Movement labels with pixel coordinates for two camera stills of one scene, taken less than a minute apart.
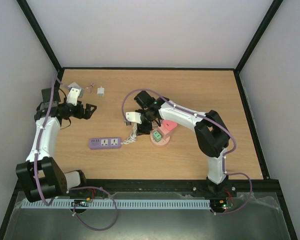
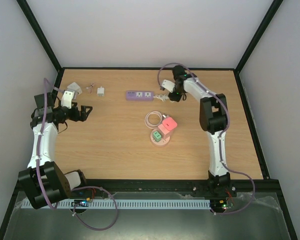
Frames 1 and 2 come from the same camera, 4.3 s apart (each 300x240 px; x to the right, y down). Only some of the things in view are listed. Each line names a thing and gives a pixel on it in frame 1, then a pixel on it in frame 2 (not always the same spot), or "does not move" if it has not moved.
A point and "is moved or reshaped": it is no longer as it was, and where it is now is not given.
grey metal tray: x=255 y=215 does not move
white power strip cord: x=133 y=137 is moved or reshaped
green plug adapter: x=157 y=136 does not move
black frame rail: x=260 y=186 does not move
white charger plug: x=100 y=91 does not move
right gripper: x=144 y=125 -> x=172 y=96
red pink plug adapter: x=169 y=125 does not move
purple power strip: x=105 y=143 is moved or reshaped
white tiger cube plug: x=73 y=85 does not move
